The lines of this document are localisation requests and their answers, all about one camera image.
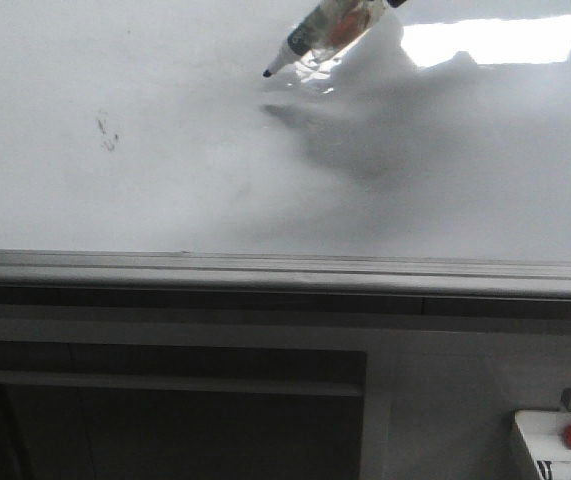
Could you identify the white control box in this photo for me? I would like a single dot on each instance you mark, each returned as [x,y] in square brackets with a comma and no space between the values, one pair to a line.
[539,446]

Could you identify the white whiteboard with metal frame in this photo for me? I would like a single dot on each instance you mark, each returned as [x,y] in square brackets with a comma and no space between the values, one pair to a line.
[141,143]

